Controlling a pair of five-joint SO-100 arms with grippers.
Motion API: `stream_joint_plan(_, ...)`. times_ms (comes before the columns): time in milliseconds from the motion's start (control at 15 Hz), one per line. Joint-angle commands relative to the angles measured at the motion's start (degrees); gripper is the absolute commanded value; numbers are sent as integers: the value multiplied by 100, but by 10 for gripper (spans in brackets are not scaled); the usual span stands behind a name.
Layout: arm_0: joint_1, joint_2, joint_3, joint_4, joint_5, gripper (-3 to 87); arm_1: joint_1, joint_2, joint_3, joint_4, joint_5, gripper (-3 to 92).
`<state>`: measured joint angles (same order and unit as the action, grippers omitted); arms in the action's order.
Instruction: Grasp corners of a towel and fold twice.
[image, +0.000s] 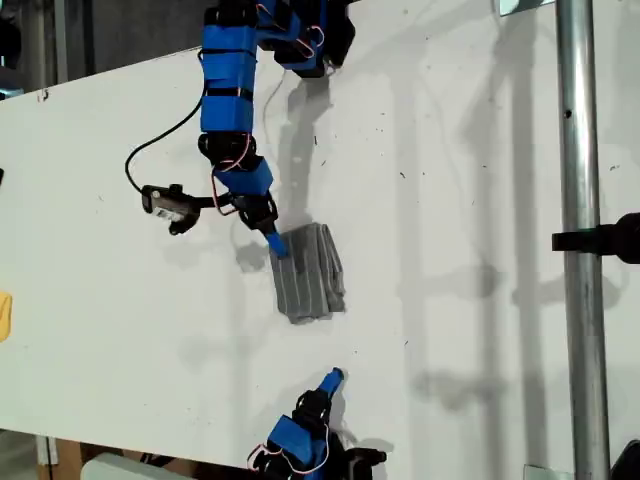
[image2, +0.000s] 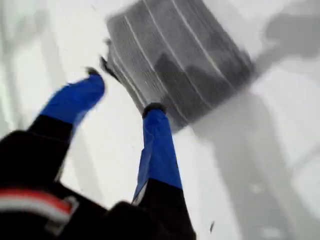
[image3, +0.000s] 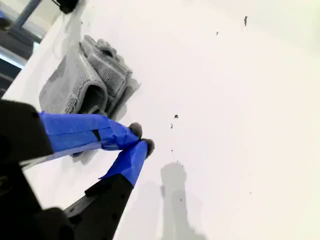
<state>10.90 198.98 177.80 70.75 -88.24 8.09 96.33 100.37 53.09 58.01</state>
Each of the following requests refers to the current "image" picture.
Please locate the wooden table leg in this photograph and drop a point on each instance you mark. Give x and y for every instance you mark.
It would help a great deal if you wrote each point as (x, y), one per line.
(69, 460)

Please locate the black clamp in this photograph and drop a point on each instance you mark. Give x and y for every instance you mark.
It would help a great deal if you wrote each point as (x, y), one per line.
(600, 239)

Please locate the yellow object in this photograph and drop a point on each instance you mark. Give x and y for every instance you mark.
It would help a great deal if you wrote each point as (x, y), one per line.
(4, 317)

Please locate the grey white-striped towel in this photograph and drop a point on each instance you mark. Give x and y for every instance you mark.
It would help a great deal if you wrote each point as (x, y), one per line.
(307, 280)

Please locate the black rounded object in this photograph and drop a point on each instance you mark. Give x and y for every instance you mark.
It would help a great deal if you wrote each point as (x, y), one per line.
(627, 462)

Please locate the steel post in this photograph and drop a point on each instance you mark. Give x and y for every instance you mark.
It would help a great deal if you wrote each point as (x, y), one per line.
(580, 250)

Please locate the black camera stalk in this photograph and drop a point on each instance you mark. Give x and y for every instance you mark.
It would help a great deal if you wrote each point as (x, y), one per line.
(212, 202)

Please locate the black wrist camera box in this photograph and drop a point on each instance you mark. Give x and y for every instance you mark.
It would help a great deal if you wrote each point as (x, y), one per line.
(167, 206)
(367, 460)

